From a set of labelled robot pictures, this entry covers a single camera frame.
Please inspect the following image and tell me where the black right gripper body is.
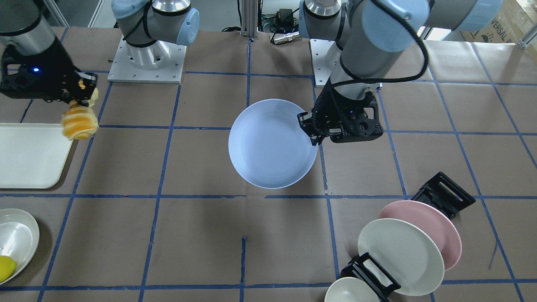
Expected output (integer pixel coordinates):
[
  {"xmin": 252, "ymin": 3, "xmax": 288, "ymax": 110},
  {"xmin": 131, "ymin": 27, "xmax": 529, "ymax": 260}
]
[{"xmin": 0, "ymin": 38, "xmax": 98, "ymax": 105}]

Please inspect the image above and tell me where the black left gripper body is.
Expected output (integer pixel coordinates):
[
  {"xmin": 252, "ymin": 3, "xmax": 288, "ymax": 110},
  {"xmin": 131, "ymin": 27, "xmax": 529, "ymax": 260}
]
[{"xmin": 301, "ymin": 82, "xmax": 383, "ymax": 143}]

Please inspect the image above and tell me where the striped bread roll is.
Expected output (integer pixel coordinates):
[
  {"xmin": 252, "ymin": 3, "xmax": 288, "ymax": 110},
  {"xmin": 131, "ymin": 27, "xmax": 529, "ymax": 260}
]
[{"xmin": 61, "ymin": 106, "xmax": 99, "ymax": 140}]

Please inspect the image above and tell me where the blue plate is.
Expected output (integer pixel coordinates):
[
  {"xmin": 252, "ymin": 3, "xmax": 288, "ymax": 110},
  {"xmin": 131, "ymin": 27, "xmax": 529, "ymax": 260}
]
[{"xmin": 228, "ymin": 98, "xmax": 318, "ymax": 189}]

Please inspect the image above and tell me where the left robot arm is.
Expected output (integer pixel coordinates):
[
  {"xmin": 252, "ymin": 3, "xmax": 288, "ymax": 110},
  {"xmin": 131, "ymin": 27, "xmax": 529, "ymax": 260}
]
[{"xmin": 298, "ymin": 0, "xmax": 503, "ymax": 146}]

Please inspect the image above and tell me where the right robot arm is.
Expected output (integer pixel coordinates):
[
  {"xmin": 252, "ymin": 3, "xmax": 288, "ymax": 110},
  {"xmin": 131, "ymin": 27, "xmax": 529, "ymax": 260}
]
[{"xmin": 1, "ymin": 0, "xmax": 200, "ymax": 107}]

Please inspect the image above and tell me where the pink plate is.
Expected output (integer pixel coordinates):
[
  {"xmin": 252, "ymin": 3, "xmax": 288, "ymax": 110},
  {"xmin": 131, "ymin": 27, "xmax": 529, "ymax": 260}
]
[{"xmin": 378, "ymin": 200, "xmax": 462, "ymax": 271}]

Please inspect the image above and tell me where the cream plate with lemon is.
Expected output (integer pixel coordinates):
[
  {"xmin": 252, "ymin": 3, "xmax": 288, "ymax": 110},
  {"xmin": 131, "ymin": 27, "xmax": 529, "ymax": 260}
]
[{"xmin": 0, "ymin": 208, "xmax": 40, "ymax": 285}]

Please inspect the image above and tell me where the cream plate in rack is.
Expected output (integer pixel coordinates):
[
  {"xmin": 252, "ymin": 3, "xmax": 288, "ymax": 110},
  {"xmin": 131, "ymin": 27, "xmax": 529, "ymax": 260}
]
[{"xmin": 357, "ymin": 218, "xmax": 445, "ymax": 296}]

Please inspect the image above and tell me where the white rectangular tray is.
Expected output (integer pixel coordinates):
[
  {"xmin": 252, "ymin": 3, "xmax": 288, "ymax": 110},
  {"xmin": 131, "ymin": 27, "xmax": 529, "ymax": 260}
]
[{"xmin": 0, "ymin": 123, "xmax": 73, "ymax": 189}]

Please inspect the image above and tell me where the silver cylindrical connector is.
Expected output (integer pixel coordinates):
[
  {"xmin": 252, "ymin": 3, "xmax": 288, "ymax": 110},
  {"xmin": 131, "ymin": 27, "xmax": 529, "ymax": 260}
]
[{"xmin": 271, "ymin": 32, "xmax": 302, "ymax": 45}]

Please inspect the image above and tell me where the black power adapter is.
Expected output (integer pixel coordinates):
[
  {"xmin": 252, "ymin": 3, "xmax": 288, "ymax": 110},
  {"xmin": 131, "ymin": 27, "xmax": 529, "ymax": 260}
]
[{"xmin": 276, "ymin": 8, "xmax": 294, "ymax": 27}]

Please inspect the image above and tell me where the black dish rack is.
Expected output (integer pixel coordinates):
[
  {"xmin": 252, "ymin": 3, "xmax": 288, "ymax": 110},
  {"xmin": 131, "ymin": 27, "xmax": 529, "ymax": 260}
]
[{"xmin": 341, "ymin": 172, "xmax": 476, "ymax": 302}]

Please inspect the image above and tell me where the cream bowl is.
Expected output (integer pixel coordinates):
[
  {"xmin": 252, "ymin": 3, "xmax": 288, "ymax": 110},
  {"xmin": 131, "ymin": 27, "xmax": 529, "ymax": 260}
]
[{"xmin": 324, "ymin": 277, "xmax": 380, "ymax": 302}]

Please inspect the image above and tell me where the yellow lemon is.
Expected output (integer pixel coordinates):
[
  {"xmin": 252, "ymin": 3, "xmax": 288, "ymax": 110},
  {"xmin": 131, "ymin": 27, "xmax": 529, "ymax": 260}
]
[{"xmin": 0, "ymin": 255, "xmax": 17, "ymax": 283}]

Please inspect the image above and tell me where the cardboard box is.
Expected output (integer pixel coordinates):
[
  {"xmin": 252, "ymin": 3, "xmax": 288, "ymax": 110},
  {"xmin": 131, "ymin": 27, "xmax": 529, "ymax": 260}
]
[{"xmin": 461, "ymin": 0, "xmax": 537, "ymax": 43}]

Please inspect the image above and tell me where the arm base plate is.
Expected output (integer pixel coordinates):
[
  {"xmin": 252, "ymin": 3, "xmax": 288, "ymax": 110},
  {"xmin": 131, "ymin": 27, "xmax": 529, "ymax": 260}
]
[
  {"xmin": 310, "ymin": 40, "xmax": 382, "ymax": 89},
  {"xmin": 107, "ymin": 38, "xmax": 187, "ymax": 84}
]

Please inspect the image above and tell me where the aluminium frame post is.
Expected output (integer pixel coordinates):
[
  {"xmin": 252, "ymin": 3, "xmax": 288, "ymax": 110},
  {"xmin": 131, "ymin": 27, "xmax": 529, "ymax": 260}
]
[{"xmin": 239, "ymin": 0, "xmax": 261, "ymax": 40}]

